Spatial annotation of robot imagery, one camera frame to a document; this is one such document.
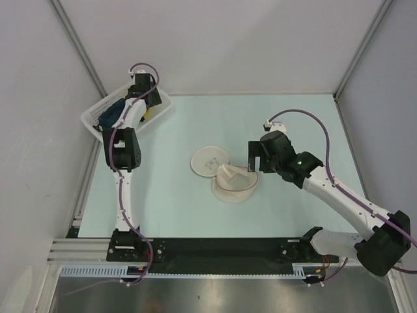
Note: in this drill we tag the dark blue bra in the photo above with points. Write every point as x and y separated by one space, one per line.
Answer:
109 117

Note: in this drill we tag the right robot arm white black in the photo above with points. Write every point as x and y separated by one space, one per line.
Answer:
381 238

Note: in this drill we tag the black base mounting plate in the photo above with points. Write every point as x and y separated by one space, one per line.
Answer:
216 256

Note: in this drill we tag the beige mesh laundry bag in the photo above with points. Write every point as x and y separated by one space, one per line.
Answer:
231 184

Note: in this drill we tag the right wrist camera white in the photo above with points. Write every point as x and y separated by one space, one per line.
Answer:
274 126

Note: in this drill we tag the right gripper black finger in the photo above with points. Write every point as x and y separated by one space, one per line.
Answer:
256 150
251 163

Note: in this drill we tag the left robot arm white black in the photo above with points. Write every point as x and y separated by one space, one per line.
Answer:
123 156

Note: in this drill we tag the aluminium extrusion rail left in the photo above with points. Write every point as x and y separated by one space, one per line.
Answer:
78 250

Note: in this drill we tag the white plastic perforated basket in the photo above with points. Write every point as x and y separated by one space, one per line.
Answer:
90 117

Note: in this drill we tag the right aluminium frame post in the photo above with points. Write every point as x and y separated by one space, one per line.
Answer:
372 30

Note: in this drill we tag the left aluminium frame post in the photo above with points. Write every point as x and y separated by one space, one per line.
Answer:
73 38

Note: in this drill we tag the aluminium frame post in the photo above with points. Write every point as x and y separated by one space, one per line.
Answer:
73 38
372 30

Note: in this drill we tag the white slotted cable duct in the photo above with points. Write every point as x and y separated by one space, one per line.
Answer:
125 271

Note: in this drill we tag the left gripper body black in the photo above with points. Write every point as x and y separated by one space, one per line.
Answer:
155 99

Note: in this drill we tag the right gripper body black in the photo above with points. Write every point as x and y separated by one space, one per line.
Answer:
269 165

